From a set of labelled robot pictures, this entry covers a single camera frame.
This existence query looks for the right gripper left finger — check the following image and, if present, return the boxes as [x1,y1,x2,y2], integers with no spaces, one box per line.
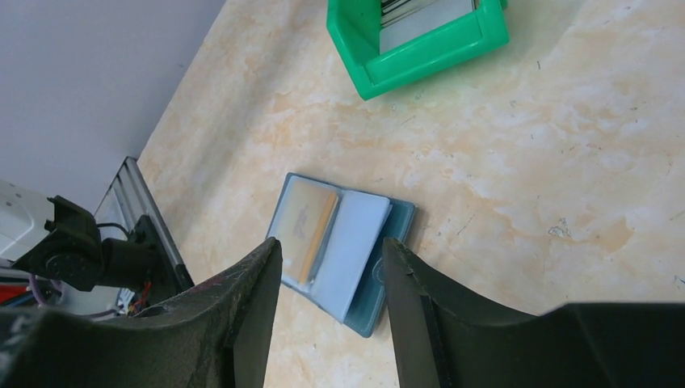
[1,238,282,387]

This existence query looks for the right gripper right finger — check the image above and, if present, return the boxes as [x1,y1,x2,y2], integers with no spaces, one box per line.
[382,238,684,387]

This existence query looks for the blue leather card holder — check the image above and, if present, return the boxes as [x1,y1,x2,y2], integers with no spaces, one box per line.
[267,172,416,338]

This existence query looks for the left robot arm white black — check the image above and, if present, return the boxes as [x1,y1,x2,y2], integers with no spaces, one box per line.
[1,181,164,291]

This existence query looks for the gold card in holder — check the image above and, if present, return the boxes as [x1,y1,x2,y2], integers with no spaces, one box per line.
[276,176,338,285]

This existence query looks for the cards in green bin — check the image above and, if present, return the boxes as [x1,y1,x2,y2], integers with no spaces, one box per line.
[379,0,478,53]

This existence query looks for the green plastic bin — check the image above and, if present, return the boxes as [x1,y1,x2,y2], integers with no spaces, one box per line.
[326,1,510,100]

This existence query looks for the aluminium frame rail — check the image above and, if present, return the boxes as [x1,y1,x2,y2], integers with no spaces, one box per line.
[95,157,195,316]

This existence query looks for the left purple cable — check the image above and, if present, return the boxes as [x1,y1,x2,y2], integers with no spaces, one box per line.
[27,274,65,307]

